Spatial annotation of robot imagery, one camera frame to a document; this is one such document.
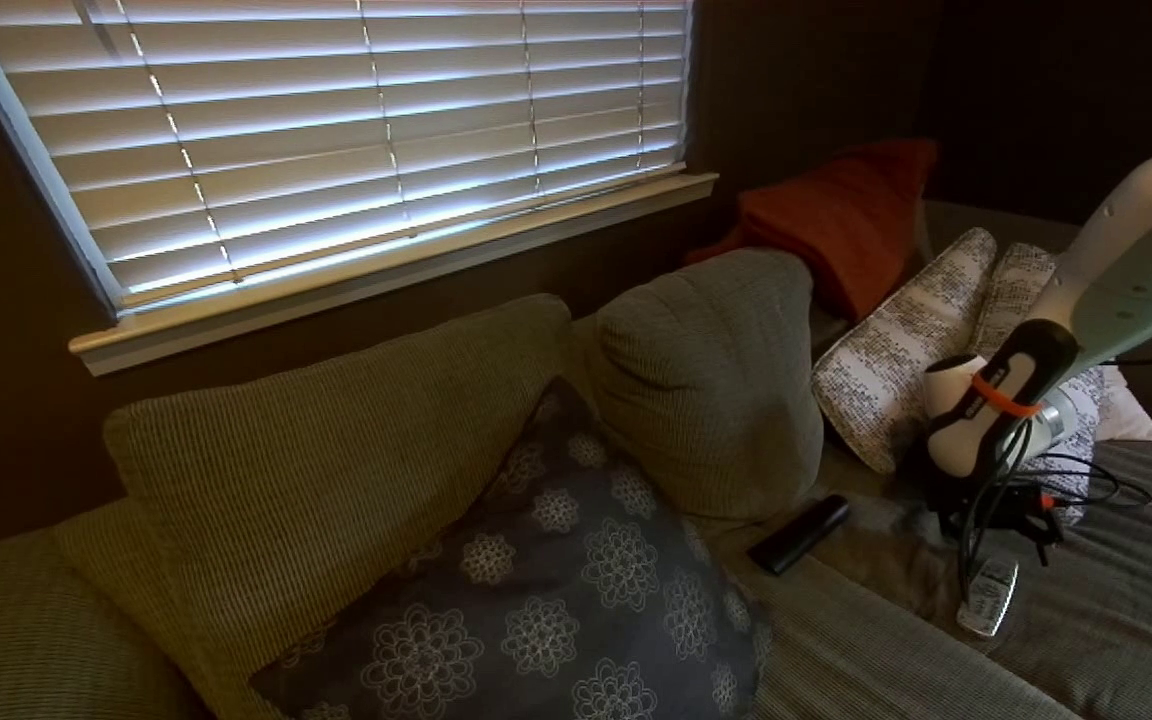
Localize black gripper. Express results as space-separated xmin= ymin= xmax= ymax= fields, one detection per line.
xmin=925 ymin=454 xmax=1076 ymax=599

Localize silver remote control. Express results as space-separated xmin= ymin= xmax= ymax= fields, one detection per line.
xmin=951 ymin=548 xmax=1028 ymax=644

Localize grey-green fabric sofa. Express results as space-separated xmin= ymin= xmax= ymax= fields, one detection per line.
xmin=0 ymin=197 xmax=1152 ymax=720

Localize black remote control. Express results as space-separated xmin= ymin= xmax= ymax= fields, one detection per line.
xmin=747 ymin=493 xmax=857 ymax=580

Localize plain cream pillow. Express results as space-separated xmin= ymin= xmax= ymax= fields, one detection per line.
xmin=1094 ymin=357 xmax=1152 ymax=449

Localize grey-green sofa back cushion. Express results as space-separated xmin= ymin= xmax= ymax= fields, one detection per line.
xmin=569 ymin=244 xmax=829 ymax=528

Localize red pillow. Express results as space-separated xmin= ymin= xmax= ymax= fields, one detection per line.
xmin=690 ymin=132 xmax=946 ymax=326

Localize dark floral pattern pillow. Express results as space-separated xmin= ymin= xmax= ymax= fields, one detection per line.
xmin=247 ymin=374 xmax=777 ymax=720

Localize large olive sofa back cushion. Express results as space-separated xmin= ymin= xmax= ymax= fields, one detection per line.
xmin=101 ymin=287 xmax=585 ymax=720

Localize white window sill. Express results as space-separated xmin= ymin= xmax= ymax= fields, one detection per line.
xmin=64 ymin=168 xmax=726 ymax=379

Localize white window blinds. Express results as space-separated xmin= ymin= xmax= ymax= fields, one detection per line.
xmin=0 ymin=0 xmax=706 ymax=325

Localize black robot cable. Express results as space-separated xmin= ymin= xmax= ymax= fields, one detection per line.
xmin=951 ymin=310 xmax=1152 ymax=591

